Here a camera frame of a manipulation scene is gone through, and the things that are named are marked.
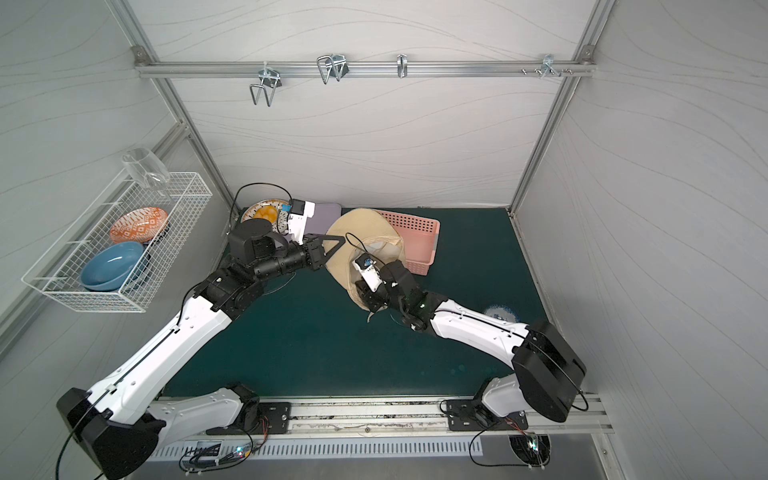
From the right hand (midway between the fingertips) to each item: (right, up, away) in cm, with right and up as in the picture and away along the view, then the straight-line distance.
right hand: (362, 277), depth 80 cm
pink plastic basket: (+19, +11, +30) cm, 37 cm away
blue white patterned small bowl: (+41, -12, +8) cm, 44 cm away
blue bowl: (-51, +4, -19) cm, 55 cm away
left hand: (-2, +10, -16) cm, 19 cm away
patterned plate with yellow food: (-41, +22, +39) cm, 60 cm away
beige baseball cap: (+2, +12, -12) cm, 17 cm away
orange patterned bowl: (-53, +14, -9) cm, 56 cm away
